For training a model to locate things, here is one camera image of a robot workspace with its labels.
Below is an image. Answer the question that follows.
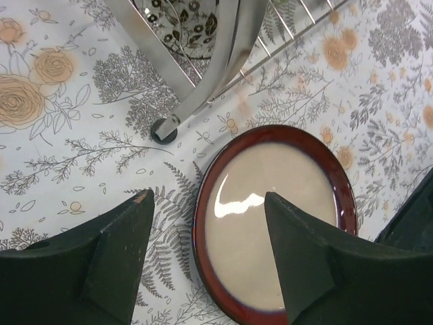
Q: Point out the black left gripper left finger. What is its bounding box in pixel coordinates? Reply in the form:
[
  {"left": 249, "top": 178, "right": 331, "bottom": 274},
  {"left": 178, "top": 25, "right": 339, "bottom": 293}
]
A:
[{"left": 1, "top": 190, "right": 155, "bottom": 324}]

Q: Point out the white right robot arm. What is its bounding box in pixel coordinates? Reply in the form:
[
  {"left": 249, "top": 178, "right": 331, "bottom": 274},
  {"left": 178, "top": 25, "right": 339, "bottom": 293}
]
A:
[{"left": 375, "top": 171, "right": 433, "bottom": 253}]

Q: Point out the pink patterned bowl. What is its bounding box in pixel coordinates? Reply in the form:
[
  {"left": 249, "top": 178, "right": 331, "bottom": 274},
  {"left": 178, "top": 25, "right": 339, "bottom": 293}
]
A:
[{"left": 134, "top": 0, "right": 219, "bottom": 60}]

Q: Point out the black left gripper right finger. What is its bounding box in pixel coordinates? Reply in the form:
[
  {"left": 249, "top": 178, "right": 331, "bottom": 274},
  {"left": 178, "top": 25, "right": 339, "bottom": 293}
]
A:
[{"left": 265, "top": 192, "right": 432, "bottom": 324}]

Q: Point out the floral table mat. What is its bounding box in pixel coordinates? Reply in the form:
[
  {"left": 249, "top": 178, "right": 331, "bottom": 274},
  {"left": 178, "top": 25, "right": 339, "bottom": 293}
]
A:
[{"left": 1, "top": 1, "right": 432, "bottom": 324}]

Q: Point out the dark red brown plate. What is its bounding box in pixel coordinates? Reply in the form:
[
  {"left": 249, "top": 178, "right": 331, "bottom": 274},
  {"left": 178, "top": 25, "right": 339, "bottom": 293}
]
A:
[{"left": 192, "top": 125, "right": 358, "bottom": 324}]

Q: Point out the steel two-tier dish rack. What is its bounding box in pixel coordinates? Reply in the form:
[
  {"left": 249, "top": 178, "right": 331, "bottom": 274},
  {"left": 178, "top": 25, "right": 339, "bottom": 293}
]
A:
[{"left": 107, "top": 0, "right": 342, "bottom": 144}]

